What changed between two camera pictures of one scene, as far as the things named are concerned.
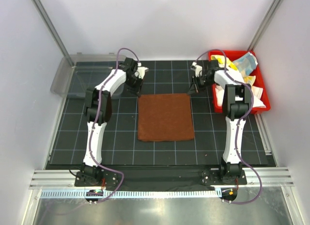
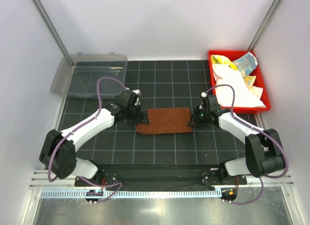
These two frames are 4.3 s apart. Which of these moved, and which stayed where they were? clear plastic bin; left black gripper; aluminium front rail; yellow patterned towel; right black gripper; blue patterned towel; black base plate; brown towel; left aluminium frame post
Moved: left black gripper; right black gripper; brown towel
Stayed: left aluminium frame post; blue patterned towel; yellow patterned towel; black base plate; clear plastic bin; aluminium front rail
